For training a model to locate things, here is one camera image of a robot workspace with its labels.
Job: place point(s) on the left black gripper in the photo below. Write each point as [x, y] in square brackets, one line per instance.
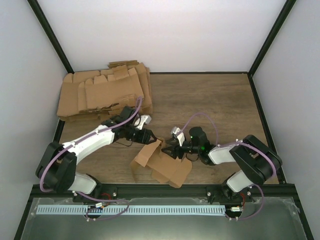
[144, 138]

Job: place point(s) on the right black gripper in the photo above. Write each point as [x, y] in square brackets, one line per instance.
[173, 148]

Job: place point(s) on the brown cardboard box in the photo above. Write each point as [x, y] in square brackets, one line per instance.
[164, 169]

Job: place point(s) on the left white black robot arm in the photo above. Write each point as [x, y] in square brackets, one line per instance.
[57, 168]

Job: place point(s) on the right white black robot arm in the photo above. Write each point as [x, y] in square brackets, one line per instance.
[257, 162]

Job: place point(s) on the stack of flat cardboard sheets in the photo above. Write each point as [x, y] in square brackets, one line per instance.
[97, 94]

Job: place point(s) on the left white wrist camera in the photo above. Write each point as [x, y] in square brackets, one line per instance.
[142, 120]

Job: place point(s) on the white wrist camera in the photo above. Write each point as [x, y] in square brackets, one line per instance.
[142, 120]
[178, 135]

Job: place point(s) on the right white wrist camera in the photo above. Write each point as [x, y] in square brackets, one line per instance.
[178, 135]

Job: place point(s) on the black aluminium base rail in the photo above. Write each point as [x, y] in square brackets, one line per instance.
[211, 192]

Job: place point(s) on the light blue slotted cable duct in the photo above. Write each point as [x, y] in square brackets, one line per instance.
[148, 210]

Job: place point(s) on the black enclosure frame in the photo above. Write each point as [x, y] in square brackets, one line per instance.
[264, 67]

